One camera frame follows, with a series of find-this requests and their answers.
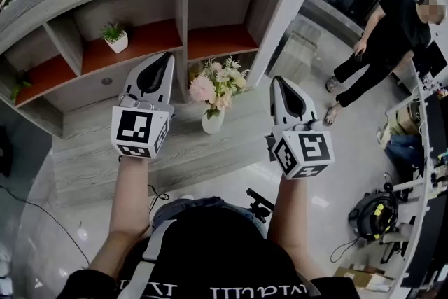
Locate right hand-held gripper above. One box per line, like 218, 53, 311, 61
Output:
264, 76, 335, 181

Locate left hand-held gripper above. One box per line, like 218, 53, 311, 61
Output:
111, 51, 176, 160

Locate pink flowers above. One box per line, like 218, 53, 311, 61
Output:
188, 55, 251, 135

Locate person's right forearm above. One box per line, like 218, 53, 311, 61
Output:
267, 174, 328, 283

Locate person's left forearm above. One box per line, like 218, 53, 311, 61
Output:
87, 155, 155, 272

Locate grey wooden desk with shelves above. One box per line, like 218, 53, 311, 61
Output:
0, 0, 297, 208

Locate yellow bottle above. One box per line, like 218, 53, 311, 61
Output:
188, 61, 204, 83

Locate small plant in white pot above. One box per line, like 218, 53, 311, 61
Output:
100, 21, 129, 55

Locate grey wooden stools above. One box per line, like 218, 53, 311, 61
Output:
267, 17, 322, 83

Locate black waist-mounted device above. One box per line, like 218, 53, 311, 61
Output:
246, 187, 276, 222

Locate person's blue jeans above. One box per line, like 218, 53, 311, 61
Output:
152, 196, 269, 239

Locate green leafy plant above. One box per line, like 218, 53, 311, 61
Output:
9, 69, 34, 102

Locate black and yellow vacuum cleaner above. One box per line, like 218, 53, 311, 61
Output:
348, 190, 399, 242

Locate black round appliance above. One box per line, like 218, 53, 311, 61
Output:
0, 125, 15, 178

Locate person's black t-shirt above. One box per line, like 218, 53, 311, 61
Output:
64, 208, 361, 299

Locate cardboard box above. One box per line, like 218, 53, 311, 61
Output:
334, 264, 396, 293

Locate black floor cable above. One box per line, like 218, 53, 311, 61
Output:
0, 184, 91, 266

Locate grey shoulder strap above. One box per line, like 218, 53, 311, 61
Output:
118, 218, 178, 299

